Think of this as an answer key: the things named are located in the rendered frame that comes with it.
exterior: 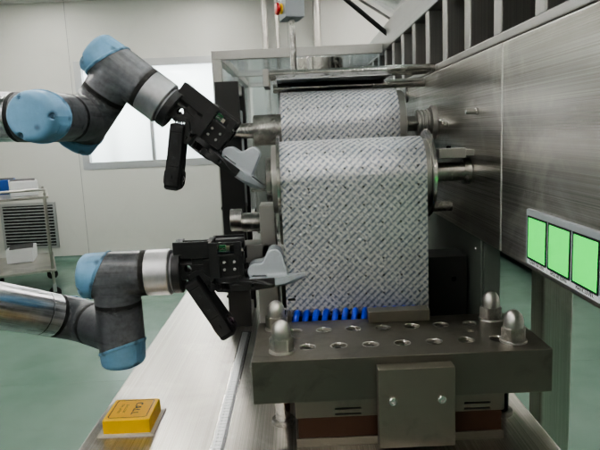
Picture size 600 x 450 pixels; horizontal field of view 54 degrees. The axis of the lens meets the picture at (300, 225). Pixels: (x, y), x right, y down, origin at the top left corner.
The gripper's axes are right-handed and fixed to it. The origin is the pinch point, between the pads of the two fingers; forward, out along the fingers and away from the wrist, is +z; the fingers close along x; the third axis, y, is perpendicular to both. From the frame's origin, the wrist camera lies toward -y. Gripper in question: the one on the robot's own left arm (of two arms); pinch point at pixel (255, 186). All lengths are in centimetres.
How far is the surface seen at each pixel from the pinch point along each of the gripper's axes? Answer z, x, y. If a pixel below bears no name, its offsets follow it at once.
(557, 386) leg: 70, 5, 3
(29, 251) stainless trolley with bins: -130, 423, -220
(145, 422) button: 7.7, -21.0, -35.2
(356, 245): 18.9, -7.9, 2.9
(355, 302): 24.5, -7.8, -4.6
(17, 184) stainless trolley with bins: -162, 396, -164
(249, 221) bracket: 2.8, 0.3, -5.7
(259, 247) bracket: 6.9, -0.5, -8.2
